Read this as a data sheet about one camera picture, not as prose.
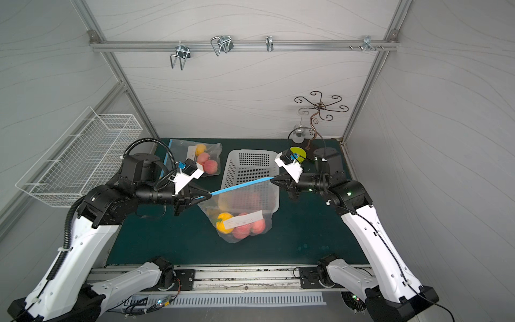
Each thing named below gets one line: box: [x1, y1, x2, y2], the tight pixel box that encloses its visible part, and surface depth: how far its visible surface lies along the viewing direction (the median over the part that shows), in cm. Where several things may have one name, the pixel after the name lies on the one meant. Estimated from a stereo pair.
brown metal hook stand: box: [293, 91, 350, 150], surface depth 96 cm
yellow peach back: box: [215, 211, 235, 234], surface depth 72 cm
